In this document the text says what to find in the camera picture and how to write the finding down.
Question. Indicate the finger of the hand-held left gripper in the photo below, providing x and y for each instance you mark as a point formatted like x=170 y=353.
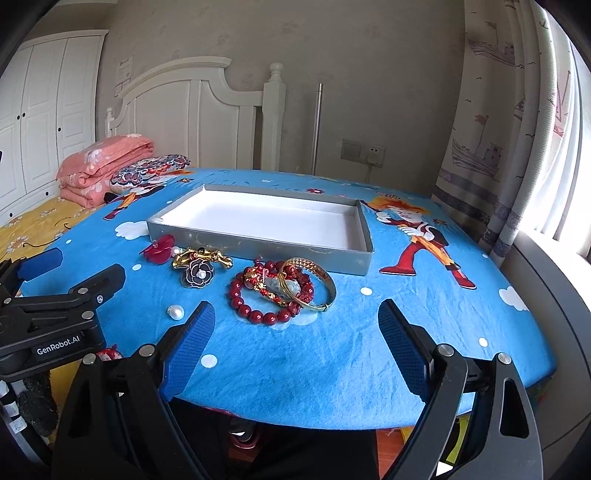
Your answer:
x=41 y=264
x=92 y=286

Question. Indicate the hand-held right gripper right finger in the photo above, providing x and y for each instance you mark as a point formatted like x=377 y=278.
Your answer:
x=406 y=355

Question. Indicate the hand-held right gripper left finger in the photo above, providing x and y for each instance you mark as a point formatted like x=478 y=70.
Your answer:
x=189 y=350

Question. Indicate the large pearl earring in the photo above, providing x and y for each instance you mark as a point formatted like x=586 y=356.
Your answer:
x=177 y=314

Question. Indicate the red rose brooch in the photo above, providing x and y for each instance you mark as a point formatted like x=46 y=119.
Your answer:
x=159 y=251

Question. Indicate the black flower brooch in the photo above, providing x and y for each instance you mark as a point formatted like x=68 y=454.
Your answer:
x=203 y=270

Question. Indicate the engraved metal bangle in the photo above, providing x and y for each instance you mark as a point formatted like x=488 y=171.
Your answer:
x=330 y=288

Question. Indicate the white crystal pendant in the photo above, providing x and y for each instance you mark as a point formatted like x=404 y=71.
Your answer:
x=277 y=284

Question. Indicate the grey shallow box tray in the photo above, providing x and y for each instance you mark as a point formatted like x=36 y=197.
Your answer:
x=277 y=217

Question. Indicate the yellow floral bedsheet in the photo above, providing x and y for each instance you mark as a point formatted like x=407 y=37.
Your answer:
x=41 y=221

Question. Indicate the blue cartoon tablecloth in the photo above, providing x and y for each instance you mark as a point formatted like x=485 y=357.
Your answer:
x=323 y=360

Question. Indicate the pink folded quilt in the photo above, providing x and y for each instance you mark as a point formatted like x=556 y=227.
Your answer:
x=101 y=166

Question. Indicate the patterned round cushion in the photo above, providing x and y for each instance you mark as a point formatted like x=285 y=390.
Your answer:
x=147 y=170

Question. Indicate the white wardrobe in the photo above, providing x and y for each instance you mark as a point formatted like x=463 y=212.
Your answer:
x=41 y=129

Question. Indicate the grey window sill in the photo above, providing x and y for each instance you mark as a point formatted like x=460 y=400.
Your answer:
x=554 y=286

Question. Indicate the white bed headboard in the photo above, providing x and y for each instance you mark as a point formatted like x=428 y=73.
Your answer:
x=184 y=120

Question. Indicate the ship print curtain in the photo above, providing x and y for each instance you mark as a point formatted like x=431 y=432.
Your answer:
x=498 y=138

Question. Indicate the metal pole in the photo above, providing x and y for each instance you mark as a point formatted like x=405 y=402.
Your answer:
x=316 y=129

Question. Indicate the wall socket with plug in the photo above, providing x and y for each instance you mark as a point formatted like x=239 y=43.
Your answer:
x=375 y=154

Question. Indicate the paper wall notice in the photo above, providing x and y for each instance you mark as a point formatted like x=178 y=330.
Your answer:
x=123 y=69

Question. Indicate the wall light switch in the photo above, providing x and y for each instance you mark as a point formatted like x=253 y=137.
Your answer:
x=353 y=149

